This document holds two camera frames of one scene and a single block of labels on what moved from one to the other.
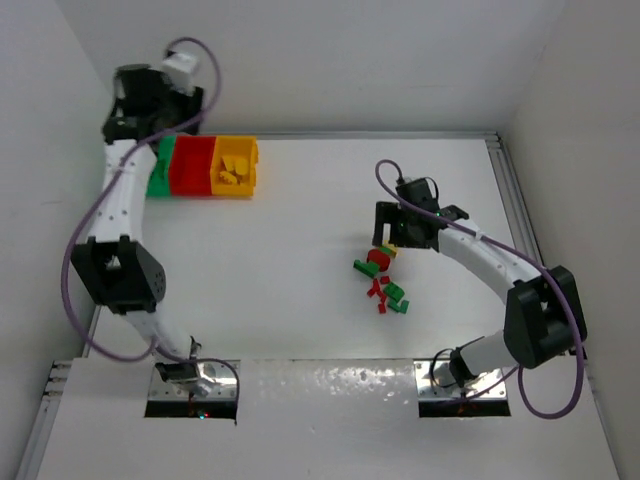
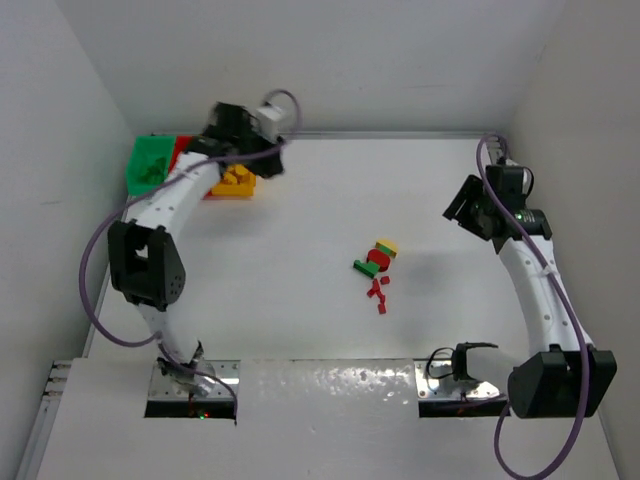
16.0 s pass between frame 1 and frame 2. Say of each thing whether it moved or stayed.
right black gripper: moved
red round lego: stayed
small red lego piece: stayed
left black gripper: moved
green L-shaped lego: stayed
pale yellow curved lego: stayed
